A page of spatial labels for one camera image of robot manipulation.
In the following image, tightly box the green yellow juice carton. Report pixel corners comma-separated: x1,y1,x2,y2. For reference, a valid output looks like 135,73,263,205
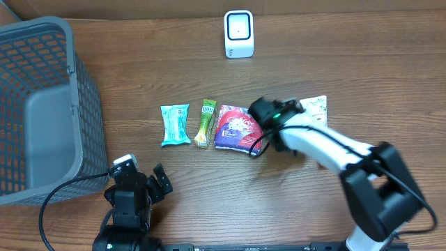
194,99,217,149

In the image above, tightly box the light green wipes pack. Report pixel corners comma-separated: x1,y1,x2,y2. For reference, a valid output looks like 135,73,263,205
160,104,191,146

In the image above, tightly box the purple red tissue pack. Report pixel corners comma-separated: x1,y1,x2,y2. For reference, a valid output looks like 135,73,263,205
214,105,262,155

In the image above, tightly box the white floral cream tube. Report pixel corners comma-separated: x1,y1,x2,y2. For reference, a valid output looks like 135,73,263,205
300,95,328,127

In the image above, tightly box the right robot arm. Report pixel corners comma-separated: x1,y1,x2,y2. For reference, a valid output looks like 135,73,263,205
248,96,438,250

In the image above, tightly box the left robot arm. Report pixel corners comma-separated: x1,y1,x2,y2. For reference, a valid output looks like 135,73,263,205
92,162,173,251

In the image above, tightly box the white barcode scanner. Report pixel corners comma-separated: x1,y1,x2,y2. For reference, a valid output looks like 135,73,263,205
224,10,254,59

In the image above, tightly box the grey plastic mesh basket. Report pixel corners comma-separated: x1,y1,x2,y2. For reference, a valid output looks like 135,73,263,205
1,17,108,206

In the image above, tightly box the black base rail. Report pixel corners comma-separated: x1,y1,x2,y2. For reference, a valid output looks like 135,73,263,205
160,242,409,251

